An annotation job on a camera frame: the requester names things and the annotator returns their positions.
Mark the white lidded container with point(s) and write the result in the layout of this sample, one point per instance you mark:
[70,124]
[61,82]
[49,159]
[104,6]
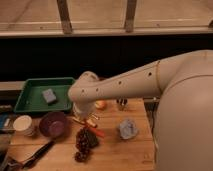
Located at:
[24,125]

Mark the green plastic tray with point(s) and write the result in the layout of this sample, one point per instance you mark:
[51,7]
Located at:
[31,100]

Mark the dark green sponge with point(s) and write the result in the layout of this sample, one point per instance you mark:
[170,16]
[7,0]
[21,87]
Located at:
[92,139]

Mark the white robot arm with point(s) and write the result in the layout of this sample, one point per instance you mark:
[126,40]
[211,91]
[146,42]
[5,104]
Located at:
[183,128]

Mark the blue box at left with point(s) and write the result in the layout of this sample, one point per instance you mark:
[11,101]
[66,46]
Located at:
[6,123]

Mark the purple bowl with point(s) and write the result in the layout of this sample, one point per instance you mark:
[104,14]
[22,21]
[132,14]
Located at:
[54,124]

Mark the red chili pepper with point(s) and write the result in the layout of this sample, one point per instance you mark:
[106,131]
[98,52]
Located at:
[95,131]

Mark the black spatula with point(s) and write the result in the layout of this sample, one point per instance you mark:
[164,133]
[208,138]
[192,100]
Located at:
[30,162]

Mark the crumpled blue grey cloth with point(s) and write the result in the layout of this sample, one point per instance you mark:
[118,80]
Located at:
[127,129]

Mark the small metal cup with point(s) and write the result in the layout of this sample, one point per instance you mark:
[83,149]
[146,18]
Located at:
[121,103]

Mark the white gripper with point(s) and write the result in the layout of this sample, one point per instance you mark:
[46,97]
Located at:
[84,110]

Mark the red yellow apple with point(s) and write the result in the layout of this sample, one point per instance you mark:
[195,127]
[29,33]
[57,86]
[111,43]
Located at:
[101,104]

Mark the dark grape bunch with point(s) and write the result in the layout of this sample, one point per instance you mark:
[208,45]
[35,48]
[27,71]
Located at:
[83,146]

